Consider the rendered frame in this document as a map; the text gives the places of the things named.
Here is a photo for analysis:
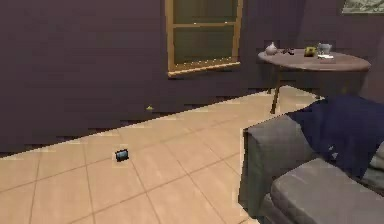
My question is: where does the wooden framed window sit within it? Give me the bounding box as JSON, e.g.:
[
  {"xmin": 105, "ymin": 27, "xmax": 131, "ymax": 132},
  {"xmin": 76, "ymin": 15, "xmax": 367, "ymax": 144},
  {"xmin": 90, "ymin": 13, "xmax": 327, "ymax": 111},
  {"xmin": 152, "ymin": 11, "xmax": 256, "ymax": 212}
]
[{"xmin": 164, "ymin": 0, "xmax": 244, "ymax": 78}]

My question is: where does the small black box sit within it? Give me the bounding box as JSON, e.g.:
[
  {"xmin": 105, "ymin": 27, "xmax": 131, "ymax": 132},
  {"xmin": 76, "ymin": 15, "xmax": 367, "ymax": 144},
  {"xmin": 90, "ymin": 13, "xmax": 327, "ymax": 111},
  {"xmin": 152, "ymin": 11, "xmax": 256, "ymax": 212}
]
[{"xmin": 114, "ymin": 148, "xmax": 130, "ymax": 163}]

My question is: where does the white round pot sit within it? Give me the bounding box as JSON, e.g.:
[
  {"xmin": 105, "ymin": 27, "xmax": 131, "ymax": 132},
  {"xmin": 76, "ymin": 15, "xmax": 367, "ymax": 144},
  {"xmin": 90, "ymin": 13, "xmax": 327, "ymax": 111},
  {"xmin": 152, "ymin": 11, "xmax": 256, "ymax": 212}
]
[{"xmin": 264, "ymin": 41, "xmax": 279, "ymax": 57}]

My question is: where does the grey sofa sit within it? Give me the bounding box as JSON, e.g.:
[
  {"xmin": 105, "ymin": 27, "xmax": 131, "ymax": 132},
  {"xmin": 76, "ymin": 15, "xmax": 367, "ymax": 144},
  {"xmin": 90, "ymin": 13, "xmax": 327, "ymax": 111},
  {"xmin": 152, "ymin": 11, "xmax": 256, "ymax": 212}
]
[{"xmin": 238, "ymin": 113, "xmax": 384, "ymax": 224}]

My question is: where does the round brown table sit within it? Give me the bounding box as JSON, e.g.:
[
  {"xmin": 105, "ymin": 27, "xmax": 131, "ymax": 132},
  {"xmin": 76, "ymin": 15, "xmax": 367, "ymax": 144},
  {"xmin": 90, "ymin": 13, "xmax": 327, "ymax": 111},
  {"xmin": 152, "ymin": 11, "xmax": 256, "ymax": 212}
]
[{"xmin": 257, "ymin": 48, "xmax": 372, "ymax": 115}]

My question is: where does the yellow green cup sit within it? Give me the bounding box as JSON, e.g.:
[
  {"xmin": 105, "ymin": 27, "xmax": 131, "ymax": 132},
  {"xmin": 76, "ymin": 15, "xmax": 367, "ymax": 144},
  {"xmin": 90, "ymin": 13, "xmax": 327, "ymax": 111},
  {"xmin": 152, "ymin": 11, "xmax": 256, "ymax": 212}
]
[{"xmin": 303, "ymin": 46, "xmax": 318, "ymax": 58}]

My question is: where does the clear glass bowl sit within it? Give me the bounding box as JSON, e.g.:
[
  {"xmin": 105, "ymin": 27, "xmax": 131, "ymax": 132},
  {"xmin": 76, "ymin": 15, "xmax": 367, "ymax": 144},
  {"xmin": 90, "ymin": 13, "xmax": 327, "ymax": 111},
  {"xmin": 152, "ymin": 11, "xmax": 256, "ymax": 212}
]
[{"xmin": 316, "ymin": 42, "xmax": 333, "ymax": 57}]

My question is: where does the dark blue blanket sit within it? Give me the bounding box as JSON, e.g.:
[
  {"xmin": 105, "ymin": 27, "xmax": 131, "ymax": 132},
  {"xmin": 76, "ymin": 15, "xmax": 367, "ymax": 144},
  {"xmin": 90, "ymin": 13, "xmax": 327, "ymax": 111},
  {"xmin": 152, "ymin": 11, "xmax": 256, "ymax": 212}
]
[{"xmin": 285, "ymin": 93, "xmax": 384, "ymax": 180}]

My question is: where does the framed wall picture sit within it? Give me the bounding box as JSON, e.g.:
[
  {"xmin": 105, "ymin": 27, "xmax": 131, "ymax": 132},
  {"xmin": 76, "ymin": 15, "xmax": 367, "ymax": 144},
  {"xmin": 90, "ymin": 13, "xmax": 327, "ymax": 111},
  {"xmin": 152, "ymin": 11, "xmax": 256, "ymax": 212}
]
[{"xmin": 341, "ymin": 0, "xmax": 384, "ymax": 15}]

